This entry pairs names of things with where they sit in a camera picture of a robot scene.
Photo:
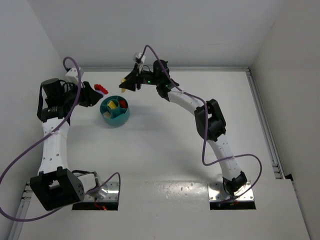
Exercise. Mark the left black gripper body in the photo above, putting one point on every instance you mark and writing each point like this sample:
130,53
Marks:
84,93

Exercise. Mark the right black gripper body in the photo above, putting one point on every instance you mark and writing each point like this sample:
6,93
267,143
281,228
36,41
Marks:
137,80

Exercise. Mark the lavender lego brick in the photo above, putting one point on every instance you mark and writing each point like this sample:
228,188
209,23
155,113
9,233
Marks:
107,115
100,93

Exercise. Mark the red curved lego piece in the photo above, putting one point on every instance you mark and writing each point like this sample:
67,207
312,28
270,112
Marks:
99,87

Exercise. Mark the small red lego brick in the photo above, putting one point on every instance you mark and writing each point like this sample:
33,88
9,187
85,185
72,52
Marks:
123,104

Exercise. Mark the long yellow lego brick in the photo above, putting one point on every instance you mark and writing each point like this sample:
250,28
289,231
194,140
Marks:
112,105

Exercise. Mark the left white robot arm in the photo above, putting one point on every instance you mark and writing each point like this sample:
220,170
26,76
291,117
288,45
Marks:
55,185

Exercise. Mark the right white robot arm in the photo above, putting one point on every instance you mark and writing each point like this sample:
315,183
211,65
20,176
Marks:
209,120

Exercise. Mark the teal round divided container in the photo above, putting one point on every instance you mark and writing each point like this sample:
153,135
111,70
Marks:
119,116

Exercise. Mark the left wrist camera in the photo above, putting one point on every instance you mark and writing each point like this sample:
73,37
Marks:
72,76

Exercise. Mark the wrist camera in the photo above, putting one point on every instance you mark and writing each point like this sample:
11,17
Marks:
72,76
139,58

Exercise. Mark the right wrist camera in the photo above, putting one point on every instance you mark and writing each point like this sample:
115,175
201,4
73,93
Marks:
139,58

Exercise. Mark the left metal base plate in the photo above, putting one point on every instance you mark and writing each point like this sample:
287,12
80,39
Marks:
108,193

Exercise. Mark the metal base plate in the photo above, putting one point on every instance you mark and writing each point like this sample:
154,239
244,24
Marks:
108,193
217,193

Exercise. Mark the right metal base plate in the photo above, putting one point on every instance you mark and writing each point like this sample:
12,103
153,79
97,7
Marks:
217,193

